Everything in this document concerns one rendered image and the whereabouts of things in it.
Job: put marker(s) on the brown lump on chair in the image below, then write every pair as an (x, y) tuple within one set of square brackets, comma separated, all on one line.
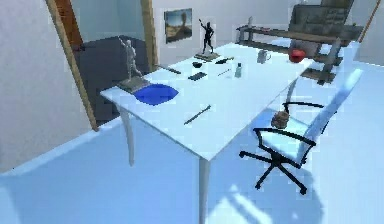
[(280, 119)]

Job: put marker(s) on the white office chair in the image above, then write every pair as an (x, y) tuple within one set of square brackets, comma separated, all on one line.
[(293, 141)]

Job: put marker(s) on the black phone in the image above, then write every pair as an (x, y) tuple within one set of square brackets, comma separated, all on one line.
[(197, 76)]

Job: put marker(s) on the white table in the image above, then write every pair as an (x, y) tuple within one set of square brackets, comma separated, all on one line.
[(230, 103)]

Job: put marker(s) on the blue bowl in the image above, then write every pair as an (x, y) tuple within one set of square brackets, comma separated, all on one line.
[(156, 94)]

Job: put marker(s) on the dark flat remote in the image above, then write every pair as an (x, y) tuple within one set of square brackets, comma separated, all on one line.
[(170, 70)]

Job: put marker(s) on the small black bowl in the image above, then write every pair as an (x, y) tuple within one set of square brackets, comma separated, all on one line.
[(197, 64)]

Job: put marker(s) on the thin grey pen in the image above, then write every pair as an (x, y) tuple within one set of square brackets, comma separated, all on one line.
[(224, 72)]

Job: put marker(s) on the black pen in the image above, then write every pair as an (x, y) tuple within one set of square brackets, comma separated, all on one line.
[(224, 60)]

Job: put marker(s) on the small clear bottle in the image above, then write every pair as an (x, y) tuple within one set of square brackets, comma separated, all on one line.
[(238, 70)]

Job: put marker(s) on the grey statue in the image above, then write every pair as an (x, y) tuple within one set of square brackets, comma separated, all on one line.
[(131, 65)]

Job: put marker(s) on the black statue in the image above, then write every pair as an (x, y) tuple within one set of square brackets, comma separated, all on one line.
[(208, 36)]

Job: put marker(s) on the framed landscape picture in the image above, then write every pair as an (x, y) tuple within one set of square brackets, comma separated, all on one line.
[(178, 25)]

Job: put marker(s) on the grey mug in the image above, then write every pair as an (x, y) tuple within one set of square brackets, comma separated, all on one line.
[(262, 56)]

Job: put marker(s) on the white bottle on shelf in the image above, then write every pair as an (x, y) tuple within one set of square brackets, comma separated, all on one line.
[(250, 22)]

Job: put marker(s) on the red bowl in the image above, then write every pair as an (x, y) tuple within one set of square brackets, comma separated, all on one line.
[(297, 55)]

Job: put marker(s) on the brown wooden shelf unit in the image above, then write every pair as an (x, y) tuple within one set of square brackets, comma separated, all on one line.
[(320, 30)]

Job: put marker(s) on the orange room door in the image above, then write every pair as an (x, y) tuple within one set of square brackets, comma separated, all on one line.
[(68, 21)]

